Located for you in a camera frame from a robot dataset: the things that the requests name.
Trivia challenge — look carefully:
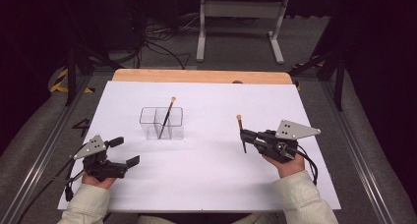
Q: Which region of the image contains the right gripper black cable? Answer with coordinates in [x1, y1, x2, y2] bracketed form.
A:
[293, 144, 320, 187]

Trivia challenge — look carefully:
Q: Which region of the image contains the black tripod stand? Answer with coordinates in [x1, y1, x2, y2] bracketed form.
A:
[287, 48, 347, 113]
[63, 41, 127, 108]

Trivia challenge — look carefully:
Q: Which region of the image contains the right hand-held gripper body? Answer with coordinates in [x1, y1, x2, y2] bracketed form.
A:
[255, 119, 323, 164]

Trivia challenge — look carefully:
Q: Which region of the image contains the black makeup brush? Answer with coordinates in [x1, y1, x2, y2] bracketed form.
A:
[235, 114, 248, 154]
[158, 96, 177, 140]

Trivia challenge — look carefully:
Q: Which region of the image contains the yellow black floor tape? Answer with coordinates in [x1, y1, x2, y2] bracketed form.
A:
[48, 68, 96, 94]

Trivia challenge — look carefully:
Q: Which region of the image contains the person's left hand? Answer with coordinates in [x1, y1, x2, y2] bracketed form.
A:
[81, 172, 117, 190]

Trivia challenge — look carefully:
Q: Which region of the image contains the bundle of floor cables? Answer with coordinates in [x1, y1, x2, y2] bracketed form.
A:
[129, 12, 201, 71]

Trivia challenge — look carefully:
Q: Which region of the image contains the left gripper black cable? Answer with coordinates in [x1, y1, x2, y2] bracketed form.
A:
[15, 144, 87, 224]

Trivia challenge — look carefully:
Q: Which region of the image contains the grey metal stand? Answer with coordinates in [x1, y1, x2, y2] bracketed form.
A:
[195, 0, 328, 66]

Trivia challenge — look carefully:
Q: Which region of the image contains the aluminium frame rail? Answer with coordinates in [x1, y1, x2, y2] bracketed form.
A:
[318, 80, 396, 224]
[0, 75, 94, 224]

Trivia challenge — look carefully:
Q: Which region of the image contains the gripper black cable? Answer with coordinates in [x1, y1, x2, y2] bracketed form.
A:
[293, 144, 320, 187]
[15, 144, 87, 224]

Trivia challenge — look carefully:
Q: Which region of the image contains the white paper sheet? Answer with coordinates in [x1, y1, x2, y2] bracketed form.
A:
[57, 80, 342, 213]

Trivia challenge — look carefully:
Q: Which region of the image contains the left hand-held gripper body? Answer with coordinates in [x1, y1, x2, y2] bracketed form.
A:
[72, 134, 130, 183]

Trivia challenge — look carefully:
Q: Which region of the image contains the person's right hand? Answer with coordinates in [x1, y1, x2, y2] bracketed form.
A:
[261, 151, 307, 180]

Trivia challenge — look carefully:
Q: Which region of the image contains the clear plastic organizer box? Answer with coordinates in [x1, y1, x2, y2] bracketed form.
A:
[139, 106, 185, 141]

